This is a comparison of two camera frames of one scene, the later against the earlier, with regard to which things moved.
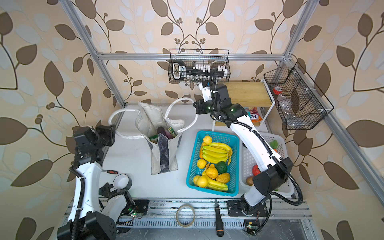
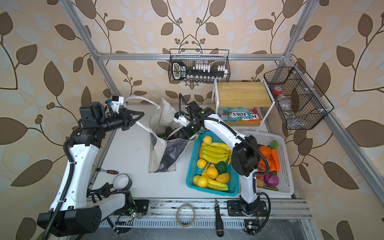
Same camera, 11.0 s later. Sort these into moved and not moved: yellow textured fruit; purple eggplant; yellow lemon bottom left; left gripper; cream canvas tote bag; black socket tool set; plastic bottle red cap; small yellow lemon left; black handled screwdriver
Moved: cream canvas tote bag; left gripper; purple eggplant
Not moved: black handled screwdriver; yellow lemon bottom left; plastic bottle red cap; small yellow lemon left; black socket tool set; yellow textured fruit
